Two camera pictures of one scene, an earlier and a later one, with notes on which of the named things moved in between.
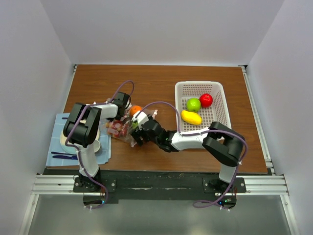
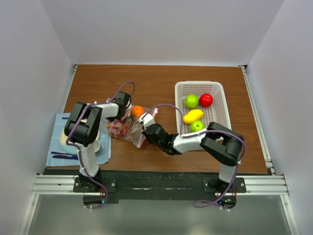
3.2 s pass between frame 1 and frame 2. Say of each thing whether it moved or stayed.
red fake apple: stayed
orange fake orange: stayed
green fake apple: moved
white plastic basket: stayed
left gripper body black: stayed
